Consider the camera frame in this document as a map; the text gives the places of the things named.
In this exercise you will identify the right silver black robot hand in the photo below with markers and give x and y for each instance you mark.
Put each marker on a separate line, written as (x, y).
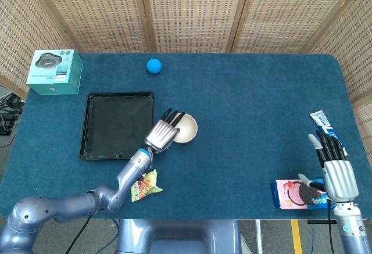
(340, 178)

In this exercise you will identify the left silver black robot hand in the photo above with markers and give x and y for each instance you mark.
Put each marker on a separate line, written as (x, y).
(161, 135)

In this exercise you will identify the beige bowl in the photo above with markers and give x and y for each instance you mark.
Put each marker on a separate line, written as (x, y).
(188, 129)

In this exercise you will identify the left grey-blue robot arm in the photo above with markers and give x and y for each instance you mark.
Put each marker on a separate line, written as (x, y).
(58, 207)

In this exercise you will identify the black square tray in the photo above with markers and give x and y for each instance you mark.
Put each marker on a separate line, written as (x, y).
(117, 126)

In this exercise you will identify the green yellow snack packet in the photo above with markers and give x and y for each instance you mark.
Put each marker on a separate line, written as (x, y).
(148, 187)

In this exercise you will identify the blue pink cookie box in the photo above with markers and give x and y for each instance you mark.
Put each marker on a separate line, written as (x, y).
(286, 196)

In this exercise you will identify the white blue toothpaste tube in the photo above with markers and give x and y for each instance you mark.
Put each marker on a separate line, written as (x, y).
(321, 120)

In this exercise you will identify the blue ball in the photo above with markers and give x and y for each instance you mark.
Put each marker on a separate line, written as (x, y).
(154, 66)

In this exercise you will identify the blue felt table mat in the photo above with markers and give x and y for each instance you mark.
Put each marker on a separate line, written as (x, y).
(247, 91)

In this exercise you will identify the white table leg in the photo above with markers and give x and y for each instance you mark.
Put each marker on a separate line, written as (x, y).
(258, 236)

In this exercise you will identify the grey-blue robot torso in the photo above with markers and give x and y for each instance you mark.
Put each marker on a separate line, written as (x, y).
(180, 236)

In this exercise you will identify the bamboo folding screen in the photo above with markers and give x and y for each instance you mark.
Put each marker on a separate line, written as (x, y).
(191, 10)

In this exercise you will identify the teal speaker product box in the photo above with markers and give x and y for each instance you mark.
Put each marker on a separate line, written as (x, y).
(49, 71)

